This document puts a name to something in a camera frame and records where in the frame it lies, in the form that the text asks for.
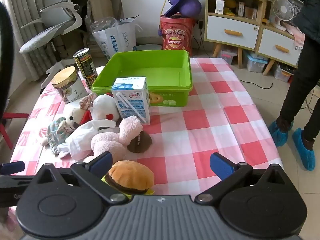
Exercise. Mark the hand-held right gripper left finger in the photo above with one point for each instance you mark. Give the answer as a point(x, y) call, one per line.
point(100, 162)

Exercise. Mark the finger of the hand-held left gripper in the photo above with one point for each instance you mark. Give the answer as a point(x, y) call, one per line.
point(12, 168)

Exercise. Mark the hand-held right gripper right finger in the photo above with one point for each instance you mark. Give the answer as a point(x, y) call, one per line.
point(221, 166)

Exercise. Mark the pink plush bunny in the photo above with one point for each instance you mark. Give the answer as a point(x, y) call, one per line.
point(110, 142)

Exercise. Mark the white cloth plush doll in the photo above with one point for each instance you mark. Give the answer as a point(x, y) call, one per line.
point(82, 137)

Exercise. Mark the plush burger toy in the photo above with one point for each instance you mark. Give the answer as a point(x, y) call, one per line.
point(132, 175)

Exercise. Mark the brown milk tea packet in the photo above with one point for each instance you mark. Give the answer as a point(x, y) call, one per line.
point(142, 143)

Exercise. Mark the cream plush doll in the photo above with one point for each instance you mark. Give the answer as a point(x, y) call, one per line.
point(73, 118)

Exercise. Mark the green plastic bin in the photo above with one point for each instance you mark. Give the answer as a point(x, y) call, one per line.
point(150, 62)

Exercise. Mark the pink white checkered tablecloth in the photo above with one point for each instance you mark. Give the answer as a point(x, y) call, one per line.
point(200, 120)

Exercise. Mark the red stool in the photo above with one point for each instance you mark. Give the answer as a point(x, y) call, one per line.
point(15, 115)

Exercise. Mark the white plush with santa hat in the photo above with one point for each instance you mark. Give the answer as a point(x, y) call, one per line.
point(103, 106)

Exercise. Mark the blue shoe cover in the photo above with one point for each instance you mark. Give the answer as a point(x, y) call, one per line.
point(303, 152)
point(281, 133)

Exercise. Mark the blue white milk carton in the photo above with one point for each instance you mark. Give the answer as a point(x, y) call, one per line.
point(132, 100)

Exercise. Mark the clear jar with gold lid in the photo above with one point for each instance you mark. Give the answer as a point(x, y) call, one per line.
point(67, 85)

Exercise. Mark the black drink can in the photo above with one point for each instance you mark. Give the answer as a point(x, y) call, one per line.
point(86, 67)

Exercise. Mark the clear storage box blue lid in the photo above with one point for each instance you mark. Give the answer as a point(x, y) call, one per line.
point(256, 62)

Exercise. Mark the white shopping bag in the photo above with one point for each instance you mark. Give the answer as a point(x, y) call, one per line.
point(115, 40)

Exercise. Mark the red snack bucket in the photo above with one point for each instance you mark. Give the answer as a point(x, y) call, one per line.
point(177, 37)

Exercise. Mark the wooden cabinet with white drawers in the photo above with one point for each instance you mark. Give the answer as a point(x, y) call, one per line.
point(230, 30)

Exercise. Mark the white grey office chair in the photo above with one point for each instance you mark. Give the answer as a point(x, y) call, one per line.
point(50, 33)

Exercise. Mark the pink patterned cloth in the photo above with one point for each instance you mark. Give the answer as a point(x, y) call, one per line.
point(297, 33)

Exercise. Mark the small cardboard box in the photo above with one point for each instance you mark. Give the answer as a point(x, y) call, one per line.
point(250, 13)

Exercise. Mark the white box on shelf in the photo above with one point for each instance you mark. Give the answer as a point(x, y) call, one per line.
point(220, 6)

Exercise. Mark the yellow toy on shelf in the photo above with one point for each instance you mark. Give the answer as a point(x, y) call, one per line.
point(230, 5)

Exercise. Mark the small white desk fan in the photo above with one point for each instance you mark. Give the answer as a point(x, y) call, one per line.
point(282, 8)

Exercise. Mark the white wall radiator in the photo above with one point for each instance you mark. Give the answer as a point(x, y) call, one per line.
point(25, 10)

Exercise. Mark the dark picture frame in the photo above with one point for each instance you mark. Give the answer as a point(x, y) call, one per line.
point(296, 3)

